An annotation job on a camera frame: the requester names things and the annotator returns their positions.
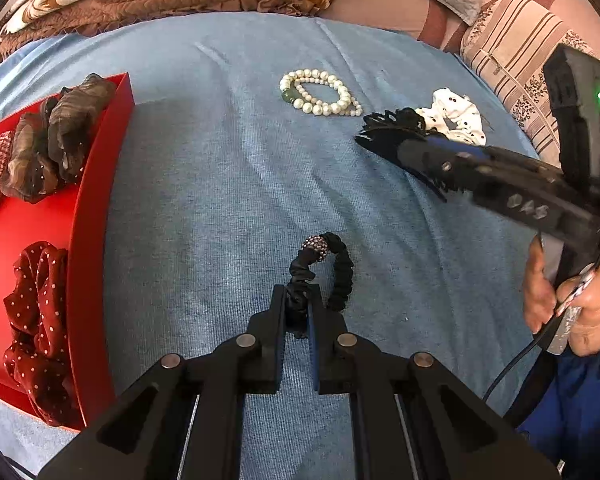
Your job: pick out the black hair claw comb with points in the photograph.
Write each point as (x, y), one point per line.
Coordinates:
(384, 133)

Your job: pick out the red jewelry tray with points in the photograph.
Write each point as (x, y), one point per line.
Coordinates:
(74, 218)

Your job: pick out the striped floral pillow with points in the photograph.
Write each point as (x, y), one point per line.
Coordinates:
(507, 48)

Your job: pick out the dark red polka dot scrunchie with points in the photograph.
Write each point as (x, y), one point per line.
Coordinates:
(37, 360)

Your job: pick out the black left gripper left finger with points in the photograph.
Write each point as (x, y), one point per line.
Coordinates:
(182, 419)

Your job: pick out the light blue cloth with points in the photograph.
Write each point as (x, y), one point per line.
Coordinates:
(219, 181)

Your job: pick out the white polka dot scrunchie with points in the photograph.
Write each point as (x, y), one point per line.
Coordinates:
(454, 116)

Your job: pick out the brown ruffled blanket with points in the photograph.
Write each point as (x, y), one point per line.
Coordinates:
(93, 17)

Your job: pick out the grey brown sheer scrunchie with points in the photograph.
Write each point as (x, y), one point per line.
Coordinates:
(50, 147)

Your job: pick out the right hand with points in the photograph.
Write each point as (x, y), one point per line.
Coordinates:
(540, 300)

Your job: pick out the blue sleeve forearm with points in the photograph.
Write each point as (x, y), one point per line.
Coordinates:
(565, 426)

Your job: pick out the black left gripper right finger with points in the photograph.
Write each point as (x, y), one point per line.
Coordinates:
(411, 417)

